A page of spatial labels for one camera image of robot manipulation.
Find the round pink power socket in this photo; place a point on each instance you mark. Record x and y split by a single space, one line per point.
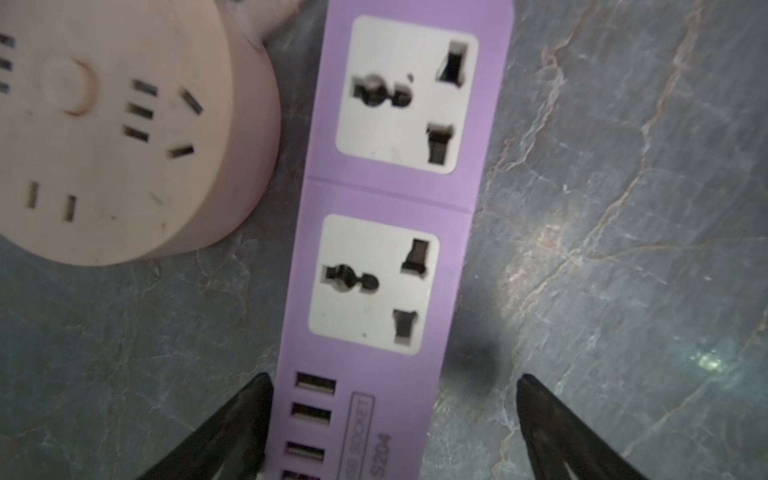
131 129

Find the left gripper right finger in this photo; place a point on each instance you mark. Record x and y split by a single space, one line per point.
559 444

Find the purple power strip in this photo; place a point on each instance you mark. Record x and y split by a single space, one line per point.
402 119

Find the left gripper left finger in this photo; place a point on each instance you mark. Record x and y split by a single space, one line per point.
230 444

